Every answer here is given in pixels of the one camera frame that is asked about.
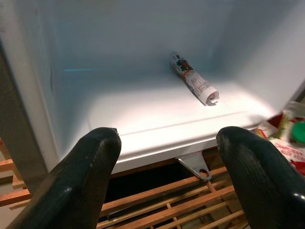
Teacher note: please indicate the white fridge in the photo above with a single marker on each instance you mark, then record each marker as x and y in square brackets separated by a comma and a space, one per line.
[143, 107]

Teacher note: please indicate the wooden slatted rack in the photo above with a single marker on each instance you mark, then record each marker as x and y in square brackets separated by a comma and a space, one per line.
[166, 202]

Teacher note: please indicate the rolled printed paper label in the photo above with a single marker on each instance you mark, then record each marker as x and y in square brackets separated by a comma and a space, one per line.
[195, 81]

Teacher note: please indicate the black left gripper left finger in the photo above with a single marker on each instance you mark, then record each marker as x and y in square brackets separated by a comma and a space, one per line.
[66, 186]

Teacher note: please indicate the metal hinge bracket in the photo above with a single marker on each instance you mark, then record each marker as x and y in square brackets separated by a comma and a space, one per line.
[193, 162]

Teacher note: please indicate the white juice carton green cap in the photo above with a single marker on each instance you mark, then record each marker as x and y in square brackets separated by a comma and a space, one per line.
[290, 152]

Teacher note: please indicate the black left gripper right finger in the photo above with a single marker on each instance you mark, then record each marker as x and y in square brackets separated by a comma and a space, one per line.
[262, 181]

